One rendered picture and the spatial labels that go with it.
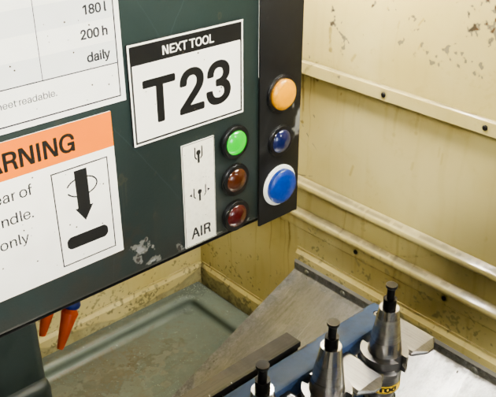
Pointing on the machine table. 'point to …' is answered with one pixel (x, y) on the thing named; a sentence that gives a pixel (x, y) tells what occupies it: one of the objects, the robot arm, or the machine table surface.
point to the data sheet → (49, 61)
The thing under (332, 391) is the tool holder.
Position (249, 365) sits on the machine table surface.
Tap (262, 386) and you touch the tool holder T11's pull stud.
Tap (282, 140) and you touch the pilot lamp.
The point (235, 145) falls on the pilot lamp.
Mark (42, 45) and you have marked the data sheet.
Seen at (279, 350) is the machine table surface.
